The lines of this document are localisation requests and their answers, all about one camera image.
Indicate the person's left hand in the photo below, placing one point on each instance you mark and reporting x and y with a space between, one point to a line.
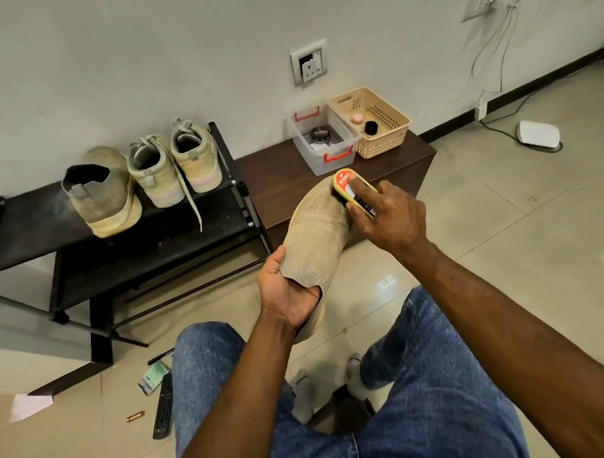
288 300

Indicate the person's right hand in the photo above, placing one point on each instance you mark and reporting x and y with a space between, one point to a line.
394 219

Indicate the black orange shoe brush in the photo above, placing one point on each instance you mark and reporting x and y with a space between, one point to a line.
344 181

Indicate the worn tan slip-on shoe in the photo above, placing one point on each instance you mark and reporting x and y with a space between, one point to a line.
104 198
316 236

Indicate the clear plastic storage box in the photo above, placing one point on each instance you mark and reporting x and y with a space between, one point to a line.
326 158

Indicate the small black round cap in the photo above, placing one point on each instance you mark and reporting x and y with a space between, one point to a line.
371 127

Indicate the beige plastic basket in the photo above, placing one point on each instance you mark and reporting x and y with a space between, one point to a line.
385 121

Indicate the pink round lid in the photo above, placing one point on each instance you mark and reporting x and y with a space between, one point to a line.
358 118

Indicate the black pen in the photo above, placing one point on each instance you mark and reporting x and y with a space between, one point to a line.
160 356

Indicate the black remote control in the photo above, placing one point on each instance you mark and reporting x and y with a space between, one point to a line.
163 406

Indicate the pale green lace-up shoe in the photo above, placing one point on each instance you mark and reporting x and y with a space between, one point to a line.
198 158
156 175

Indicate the person's right forearm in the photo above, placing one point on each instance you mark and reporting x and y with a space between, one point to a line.
514 330

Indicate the person's left forearm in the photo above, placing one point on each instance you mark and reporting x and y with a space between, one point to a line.
241 401

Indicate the person's left leg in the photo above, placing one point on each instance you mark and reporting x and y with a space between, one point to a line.
208 377

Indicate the person's leg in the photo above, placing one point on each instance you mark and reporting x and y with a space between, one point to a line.
208 377
444 396

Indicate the dark brown wooden cabinet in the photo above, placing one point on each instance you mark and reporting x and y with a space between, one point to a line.
269 175

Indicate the person's right leg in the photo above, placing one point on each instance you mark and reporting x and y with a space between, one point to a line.
444 396

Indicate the black round polish tin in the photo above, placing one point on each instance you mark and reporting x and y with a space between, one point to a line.
321 134

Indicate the black stool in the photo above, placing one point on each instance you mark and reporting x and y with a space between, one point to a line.
344 413

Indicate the green paper packet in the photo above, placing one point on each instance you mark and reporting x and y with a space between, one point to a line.
154 377

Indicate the white router box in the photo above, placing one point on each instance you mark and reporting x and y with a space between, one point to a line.
539 135

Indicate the small brass cylinder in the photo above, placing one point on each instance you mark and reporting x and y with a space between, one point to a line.
136 415

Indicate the black metal shoe rack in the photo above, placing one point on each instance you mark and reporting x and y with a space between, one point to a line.
94 245

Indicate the white paper sheet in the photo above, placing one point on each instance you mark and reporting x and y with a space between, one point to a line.
30 408

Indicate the white wall plug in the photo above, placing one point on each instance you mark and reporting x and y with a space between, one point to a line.
481 106

